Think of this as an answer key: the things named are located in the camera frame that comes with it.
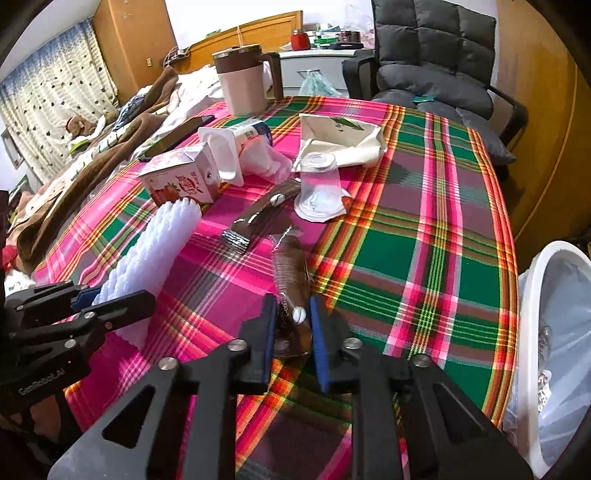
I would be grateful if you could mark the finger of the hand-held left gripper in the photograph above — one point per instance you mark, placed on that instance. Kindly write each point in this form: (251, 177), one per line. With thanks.
(124, 304)
(85, 297)

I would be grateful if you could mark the white yogurt cup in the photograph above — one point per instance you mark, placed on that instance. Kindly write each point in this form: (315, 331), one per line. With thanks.
(221, 150)

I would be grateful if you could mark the pink mug with brown lid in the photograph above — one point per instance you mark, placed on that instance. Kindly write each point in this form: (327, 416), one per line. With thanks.
(242, 90)

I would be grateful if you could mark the green box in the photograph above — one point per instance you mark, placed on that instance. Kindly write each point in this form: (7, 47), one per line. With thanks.
(325, 41)

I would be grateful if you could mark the brown snack wrapper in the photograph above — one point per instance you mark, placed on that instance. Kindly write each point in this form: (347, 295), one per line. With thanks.
(263, 214)
(288, 277)

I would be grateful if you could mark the white bedside cabinet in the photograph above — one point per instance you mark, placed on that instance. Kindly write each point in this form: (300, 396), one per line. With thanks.
(295, 69)

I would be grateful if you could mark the white bedding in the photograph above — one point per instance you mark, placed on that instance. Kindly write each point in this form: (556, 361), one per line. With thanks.
(194, 90)

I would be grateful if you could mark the white trash bin with liner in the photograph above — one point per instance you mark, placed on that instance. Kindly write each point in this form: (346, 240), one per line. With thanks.
(531, 286)

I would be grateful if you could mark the patterned curtain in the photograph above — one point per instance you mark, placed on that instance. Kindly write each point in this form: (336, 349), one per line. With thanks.
(51, 101)

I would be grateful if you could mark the grey padded chair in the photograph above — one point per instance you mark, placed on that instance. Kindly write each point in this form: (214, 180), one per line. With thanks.
(415, 46)

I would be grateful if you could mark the crumpled white plastic wrapper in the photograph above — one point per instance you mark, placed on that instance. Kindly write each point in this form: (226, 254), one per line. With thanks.
(268, 161)

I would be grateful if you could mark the beige paper bag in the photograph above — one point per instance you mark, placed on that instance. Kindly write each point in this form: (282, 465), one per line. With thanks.
(341, 136)

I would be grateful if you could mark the wooden bed headboard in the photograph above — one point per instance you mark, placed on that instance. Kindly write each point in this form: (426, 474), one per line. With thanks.
(258, 30)

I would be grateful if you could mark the brown blanket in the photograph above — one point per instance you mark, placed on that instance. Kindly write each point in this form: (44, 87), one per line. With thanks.
(92, 180)

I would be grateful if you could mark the red jar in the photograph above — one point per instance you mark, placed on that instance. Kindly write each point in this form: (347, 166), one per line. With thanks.
(300, 40)

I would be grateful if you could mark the pink milk carton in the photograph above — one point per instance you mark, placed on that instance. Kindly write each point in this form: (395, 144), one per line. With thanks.
(184, 182)

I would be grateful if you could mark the orange wooden wardrobe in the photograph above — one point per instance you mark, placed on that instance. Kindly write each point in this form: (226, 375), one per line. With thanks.
(134, 41)

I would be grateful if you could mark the clear plastic cup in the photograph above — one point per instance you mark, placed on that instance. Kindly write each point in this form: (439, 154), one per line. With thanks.
(318, 182)

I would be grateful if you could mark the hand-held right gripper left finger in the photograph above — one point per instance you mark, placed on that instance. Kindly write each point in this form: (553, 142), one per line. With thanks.
(269, 341)

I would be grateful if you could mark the white foil lid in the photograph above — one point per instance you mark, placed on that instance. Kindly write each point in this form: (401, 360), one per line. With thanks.
(323, 216)

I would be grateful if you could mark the white foam fruit net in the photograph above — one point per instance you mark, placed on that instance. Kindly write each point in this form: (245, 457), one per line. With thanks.
(152, 249)

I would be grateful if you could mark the yellow wooden wardrobe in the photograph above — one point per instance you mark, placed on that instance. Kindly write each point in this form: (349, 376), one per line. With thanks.
(545, 138)

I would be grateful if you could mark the pale plastic bag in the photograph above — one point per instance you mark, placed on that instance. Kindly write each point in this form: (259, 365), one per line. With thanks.
(316, 85)

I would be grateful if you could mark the brown stuffed toy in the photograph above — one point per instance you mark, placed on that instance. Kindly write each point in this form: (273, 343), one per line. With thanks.
(76, 125)

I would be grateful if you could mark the plaid tablecloth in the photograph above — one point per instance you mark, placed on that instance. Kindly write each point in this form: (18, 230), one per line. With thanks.
(415, 258)

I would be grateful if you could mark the black smartphone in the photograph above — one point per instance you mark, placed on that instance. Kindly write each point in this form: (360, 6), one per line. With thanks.
(178, 136)

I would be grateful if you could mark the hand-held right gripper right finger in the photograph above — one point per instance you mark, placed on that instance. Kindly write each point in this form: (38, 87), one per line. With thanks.
(318, 341)

